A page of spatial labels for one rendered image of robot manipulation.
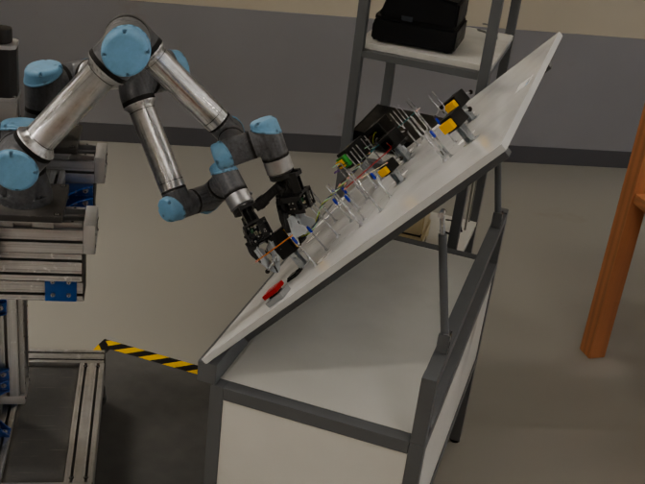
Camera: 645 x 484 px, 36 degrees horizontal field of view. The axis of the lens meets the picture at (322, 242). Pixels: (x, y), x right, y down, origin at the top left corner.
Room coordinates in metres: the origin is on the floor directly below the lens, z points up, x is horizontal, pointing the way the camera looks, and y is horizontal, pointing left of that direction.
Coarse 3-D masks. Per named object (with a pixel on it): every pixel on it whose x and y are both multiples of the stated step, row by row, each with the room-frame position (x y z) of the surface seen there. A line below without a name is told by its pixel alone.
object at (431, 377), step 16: (496, 224) 3.05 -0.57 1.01; (496, 240) 2.98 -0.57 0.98; (480, 256) 2.82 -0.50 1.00; (496, 256) 3.18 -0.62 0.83; (480, 272) 2.71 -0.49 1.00; (464, 288) 2.59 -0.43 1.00; (464, 304) 2.49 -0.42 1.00; (448, 320) 2.39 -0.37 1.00; (464, 320) 2.45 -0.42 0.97; (448, 336) 2.22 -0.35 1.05; (448, 352) 2.23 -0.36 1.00; (432, 368) 2.14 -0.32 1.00; (432, 384) 2.08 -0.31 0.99; (432, 400) 2.08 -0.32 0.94; (416, 416) 2.09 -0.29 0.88; (416, 432) 2.08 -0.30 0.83
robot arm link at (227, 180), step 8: (216, 168) 2.65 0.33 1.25; (232, 168) 2.66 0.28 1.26; (216, 176) 2.65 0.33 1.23; (224, 176) 2.64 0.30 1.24; (232, 176) 2.64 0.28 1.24; (240, 176) 2.66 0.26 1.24; (216, 184) 2.64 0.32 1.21; (224, 184) 2.62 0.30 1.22; (232, 184) 2.62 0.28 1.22; (240, 184) 2.63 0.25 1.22; (216, 192) 2.65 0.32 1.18; (224, 192) 2.62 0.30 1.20; (232, 192) 2.61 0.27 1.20
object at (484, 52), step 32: (512, 0) 3.84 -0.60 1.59; (480, 32) 3.82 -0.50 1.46; (512, 32) 3.84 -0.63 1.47; (352, 64) 3.43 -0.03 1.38; (416, 64) 3.37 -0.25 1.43; (480, 64) 3.31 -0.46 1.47; (352, 96) 3.43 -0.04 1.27; (384, 96) 3.96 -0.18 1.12; (352, 128) 3.43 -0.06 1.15; (384, 160) 3.42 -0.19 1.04; (480, 192) 3.84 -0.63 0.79; (448, 224) 3.78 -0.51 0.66
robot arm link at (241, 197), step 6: (234, 192) 2.61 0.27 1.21; (240, 192) 2.61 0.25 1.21; (246, 192) 2.62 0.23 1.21; (228, 198) 2.61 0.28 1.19; (234, 198) 2.60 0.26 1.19; (240, 198) 2.60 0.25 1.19; (246, 198) 2.60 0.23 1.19; (252, 198) 2.63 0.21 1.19; (228, 204) 2.60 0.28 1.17; (234, 204) 2.59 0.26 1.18; (240, 204) 2.59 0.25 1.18
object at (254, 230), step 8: (240, 208) 2.57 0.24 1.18; (248, 208) 2.60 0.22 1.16; (240, 216) 2.63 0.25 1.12; (248, 216) 2.58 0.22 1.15; (256, 216) 2.57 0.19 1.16; (264, 216) 2.56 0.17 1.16; (248, 224) 2.54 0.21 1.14; (256, 224) 2.56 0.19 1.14; (264, 224) 2.55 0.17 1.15; (248, 232) 2.55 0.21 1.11; (256, 232) 2.54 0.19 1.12; (264, 232) 2.53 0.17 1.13; (272, 232) 2.54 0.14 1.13; (248, 240) 2.56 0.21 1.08; (256, 240) 2.53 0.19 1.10; (264, 240) 2.57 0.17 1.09
